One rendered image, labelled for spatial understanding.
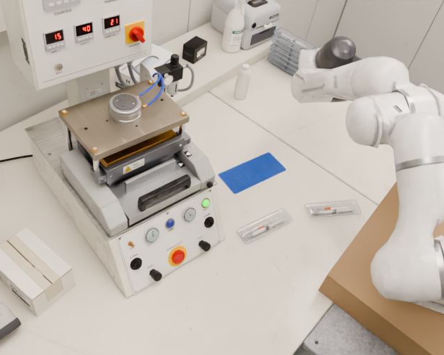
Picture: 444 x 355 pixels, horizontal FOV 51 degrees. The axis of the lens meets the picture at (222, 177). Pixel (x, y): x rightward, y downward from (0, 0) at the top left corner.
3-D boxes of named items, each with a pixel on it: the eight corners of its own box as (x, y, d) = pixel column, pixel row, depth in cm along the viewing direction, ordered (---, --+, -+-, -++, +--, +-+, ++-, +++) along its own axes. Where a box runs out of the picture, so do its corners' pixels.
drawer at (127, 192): (72, 154, 129) (69, 134, 123) (140, 127, 140) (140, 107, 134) (129, 227, 116) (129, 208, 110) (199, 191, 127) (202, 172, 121)
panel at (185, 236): (133, 294, 123) (115, 237, 114) (220, 241, 138) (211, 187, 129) (137, 298, 122) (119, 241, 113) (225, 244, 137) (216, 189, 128)
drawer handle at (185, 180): (137, 206, 116) (137, 196, 113) (186, 182, 123) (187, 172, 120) (142, 212, 115) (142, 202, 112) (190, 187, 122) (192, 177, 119)
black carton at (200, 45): (181, 58, 190) (182, 44, 185) (194, 49, 196) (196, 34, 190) (193, 64, 188) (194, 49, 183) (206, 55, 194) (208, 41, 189)
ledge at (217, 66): (90, 87, 177) (89, 77, 174) (232, 19, 225) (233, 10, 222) (144, 129, 166) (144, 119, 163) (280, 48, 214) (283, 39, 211)
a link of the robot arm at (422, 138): (470, 160, 85) (454, 67, 87) (381, 168, 83) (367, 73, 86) (418, 175, 104) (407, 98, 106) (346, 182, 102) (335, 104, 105)
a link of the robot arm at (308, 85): (395, 57, 110) (348, 67, 141) (318, 57, 109) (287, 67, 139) (393, 104, 112) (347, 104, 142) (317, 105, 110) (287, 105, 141)
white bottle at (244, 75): (242, 101, 184) (248, 71, 173) (231, 96, 185) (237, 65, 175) (248, 96, 187) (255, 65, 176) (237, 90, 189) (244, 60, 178)
